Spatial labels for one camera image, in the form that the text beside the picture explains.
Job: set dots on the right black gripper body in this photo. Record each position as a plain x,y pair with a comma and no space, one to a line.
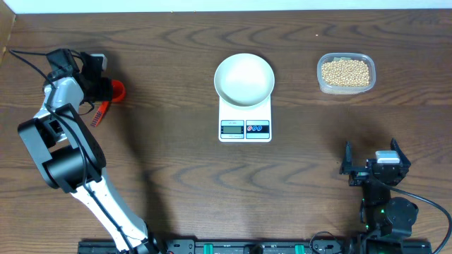
358,176

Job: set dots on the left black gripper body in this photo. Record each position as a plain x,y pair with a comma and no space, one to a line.
101,90

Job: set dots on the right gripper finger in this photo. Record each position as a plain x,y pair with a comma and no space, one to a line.
346,166
395,147

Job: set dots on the red plastic measuring scoop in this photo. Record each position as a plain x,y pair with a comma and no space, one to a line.
119,93

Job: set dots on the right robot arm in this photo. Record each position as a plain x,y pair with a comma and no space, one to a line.
388,220

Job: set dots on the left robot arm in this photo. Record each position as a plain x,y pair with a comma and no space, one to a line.
68,156

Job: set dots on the white digital kitchen scale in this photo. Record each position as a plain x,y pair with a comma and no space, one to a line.
245,124

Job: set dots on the white round bowl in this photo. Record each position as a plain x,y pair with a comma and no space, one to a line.
244,80

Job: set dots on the clear plastic container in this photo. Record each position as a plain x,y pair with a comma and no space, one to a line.
336,90

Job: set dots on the soybeans in container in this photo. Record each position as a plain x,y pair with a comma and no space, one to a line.
346,73

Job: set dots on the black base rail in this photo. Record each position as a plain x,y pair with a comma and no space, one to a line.
188,246

